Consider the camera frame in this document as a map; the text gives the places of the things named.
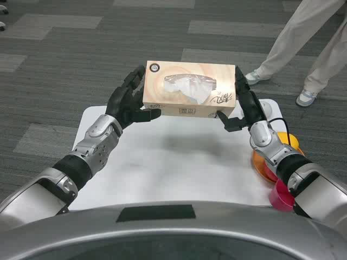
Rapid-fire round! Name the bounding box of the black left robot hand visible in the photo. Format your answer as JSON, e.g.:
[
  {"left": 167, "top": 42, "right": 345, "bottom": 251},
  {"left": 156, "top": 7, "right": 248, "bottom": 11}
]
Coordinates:
[{"left": 105, "top": 64, "right": 162, "bottom": 130}]

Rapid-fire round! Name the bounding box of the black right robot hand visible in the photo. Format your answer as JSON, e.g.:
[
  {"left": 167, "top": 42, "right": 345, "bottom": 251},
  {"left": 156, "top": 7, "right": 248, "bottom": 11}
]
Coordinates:
[{"left": 216, "top": 66, "right": 268, "bottom": 133}]

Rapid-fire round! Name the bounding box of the beige tissue box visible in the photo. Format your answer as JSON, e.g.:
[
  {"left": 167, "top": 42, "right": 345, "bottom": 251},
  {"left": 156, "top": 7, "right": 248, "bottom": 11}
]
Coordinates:
[{"left": 142, "top": 60, "right": 237, "bottom": 119}]

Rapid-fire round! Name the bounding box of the white computer mouse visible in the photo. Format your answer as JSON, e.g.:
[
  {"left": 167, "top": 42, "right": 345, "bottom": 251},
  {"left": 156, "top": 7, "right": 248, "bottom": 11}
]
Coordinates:
[{"left": 259, "top": 101, "right": 274, "bottom": 122}]

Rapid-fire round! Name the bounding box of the yellow round fruit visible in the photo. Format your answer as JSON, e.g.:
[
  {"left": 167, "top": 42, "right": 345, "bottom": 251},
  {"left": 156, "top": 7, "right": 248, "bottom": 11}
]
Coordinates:
[{"left": 275, "top": 131, "right": 300, "bottom": 150}]

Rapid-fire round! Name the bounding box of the orange plate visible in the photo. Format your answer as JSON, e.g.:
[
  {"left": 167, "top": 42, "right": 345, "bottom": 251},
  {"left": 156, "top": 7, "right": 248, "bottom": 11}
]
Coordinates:
[{"left": 251, "top": 132, "right": 306, "bottom": 184}]

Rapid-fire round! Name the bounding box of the person in beige trousers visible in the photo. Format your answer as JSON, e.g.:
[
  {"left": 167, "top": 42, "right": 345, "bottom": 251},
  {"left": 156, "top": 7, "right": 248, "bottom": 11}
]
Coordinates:
[{"left": 245, "top": 0, "right": 347, "bottom": 108}]

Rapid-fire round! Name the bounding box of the pink cup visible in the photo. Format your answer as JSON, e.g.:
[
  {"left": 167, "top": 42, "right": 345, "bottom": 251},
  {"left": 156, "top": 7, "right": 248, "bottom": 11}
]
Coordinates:
[{"left": 268, "top": 179, "right": 295, "bottom": 212}]

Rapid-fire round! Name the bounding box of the silver robot chest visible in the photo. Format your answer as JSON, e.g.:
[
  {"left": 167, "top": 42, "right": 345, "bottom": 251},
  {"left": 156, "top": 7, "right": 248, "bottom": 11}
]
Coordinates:
[{"left": 0, "top": 200, "right": 347, "bottom": 260}]

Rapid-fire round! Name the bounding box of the white office chair base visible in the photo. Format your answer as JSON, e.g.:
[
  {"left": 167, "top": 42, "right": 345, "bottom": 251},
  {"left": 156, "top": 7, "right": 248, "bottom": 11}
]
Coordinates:
[{"left": 0, "top": 0, "right": 9, "bottom": 31}]

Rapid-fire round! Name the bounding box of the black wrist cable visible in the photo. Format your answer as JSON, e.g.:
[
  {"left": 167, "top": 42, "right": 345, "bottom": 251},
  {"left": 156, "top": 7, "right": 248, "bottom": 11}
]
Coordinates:
[{"left": 266, "top": 117, "right": 292, "bottom": 147}]

